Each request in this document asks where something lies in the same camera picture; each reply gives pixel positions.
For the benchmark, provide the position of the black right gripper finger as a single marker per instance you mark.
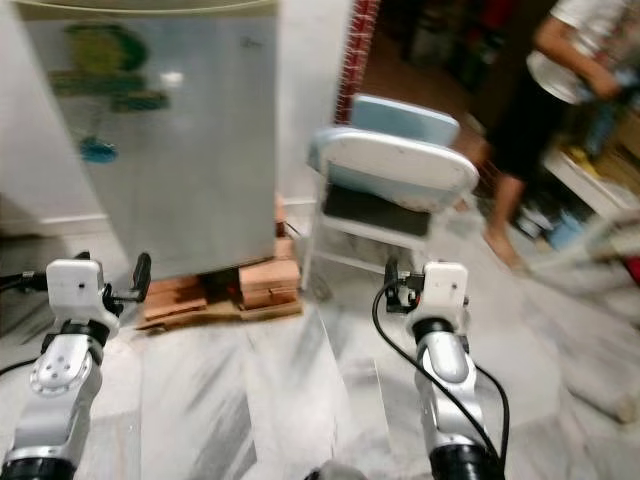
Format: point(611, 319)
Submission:
point(390, 280)

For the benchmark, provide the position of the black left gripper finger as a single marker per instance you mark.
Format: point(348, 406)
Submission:
point(143, 272)

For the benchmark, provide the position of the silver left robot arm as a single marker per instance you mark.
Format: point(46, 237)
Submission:
point(60, 375)

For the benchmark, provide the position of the round blue fridge sticker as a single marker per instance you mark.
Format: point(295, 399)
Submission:
point(98, 152)

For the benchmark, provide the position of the silver fridge door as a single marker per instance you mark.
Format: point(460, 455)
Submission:
point(210, 150)

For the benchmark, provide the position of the green fridge sticker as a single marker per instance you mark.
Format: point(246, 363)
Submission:
point(105, 50)

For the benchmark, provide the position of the stack of red bricks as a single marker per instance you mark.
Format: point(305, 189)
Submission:
point(270, 285)
point(170, 298)

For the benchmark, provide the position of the wooden base board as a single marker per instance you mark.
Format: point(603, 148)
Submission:
point(250, 313)

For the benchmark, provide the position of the blue and white high chair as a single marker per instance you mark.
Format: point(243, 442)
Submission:
point(400, 165)

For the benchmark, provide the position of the blue plastic container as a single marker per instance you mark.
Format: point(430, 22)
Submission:
point(567, 232)

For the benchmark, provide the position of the white low shelf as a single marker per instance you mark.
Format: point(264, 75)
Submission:
point(585, 185)

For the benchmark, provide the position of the adult in black shorts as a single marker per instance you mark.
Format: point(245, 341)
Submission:
point(525, 120)

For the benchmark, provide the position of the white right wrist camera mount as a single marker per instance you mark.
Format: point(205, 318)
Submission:
point(445, 288)

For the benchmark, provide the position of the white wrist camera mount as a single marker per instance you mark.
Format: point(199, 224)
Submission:
point(445, 288)
point(82, 290)

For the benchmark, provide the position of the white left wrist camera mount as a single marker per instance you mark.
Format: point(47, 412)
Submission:
point(82, 290)

